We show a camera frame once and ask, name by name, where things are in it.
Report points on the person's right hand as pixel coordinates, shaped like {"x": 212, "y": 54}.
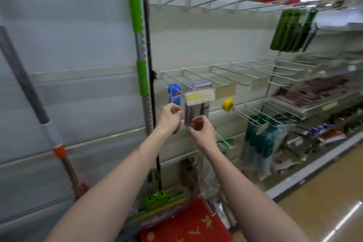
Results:
{"x": 205, "y": 137}

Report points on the person's left hand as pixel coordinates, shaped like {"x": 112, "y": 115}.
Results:
{"x": 166, "y": 121}

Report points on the person's right thumb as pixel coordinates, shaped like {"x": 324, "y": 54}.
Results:
{"x": 193, "y": 127}

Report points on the person's left thumb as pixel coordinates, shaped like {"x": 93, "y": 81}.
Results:
{"x": 179, "y": 118}

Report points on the grey packet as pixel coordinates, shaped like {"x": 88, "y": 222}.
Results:
{"x": 195, "y": 110}

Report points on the person's right forearm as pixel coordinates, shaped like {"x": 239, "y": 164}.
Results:
{"x": 246, "y": 196}

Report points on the blue hanging packet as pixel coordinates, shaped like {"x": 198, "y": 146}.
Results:
{"x": 174, "y": 94}

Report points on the white and yellow price label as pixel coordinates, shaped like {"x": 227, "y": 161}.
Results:
{"x": 200, "y": 97}

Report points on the small green box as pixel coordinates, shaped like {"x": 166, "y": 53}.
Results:
{"x": 227, "y": 145}

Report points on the yellow tape measure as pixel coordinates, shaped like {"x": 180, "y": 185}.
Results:
{"x": 228, "y": 104}

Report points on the beige price tag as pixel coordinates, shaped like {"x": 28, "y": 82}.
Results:
{"x": 259, "y": 83}
{"x": 226, "y": 91}

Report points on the green and silver mop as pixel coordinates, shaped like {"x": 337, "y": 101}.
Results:
{"x": 141, "y": 80}

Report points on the clear hanging packets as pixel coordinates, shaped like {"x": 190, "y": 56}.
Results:
{"x": 209, "y": 182}

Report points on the bunch of teal packets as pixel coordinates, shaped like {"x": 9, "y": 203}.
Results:
{"x": 262, "y": 142}

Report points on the red patterned doormat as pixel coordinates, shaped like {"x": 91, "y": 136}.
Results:
{"x": 184, "y": 226}

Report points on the pile of dark red packets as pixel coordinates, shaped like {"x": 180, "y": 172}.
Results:
{"x": 314, "y": 91}

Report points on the white blue red packet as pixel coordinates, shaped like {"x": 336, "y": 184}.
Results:
{"x": 326, "y": 132}

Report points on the bunch of dark green packets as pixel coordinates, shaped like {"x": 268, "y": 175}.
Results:
{"x": 292, "y": 30}

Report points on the black shelf upright post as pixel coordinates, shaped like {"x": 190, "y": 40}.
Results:
{"x": 147, "y": 37}

